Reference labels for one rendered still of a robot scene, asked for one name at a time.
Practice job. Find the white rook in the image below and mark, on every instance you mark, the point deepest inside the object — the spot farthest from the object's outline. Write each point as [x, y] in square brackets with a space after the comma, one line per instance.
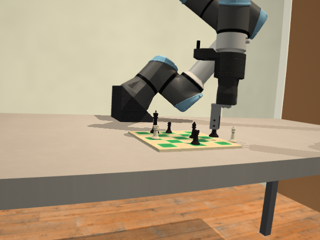
[155, 133]

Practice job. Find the white bishop chess piece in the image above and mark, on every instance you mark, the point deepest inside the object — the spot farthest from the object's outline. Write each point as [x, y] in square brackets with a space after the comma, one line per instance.
[232, 139]

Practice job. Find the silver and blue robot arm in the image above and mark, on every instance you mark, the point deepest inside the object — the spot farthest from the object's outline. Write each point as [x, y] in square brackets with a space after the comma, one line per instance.
[160, 75]

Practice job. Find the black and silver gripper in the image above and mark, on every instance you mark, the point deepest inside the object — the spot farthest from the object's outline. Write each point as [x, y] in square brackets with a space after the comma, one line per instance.
[229, 68]

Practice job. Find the green and cream chessboard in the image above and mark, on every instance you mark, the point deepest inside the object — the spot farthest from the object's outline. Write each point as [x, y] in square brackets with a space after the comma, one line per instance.
[178, 141]

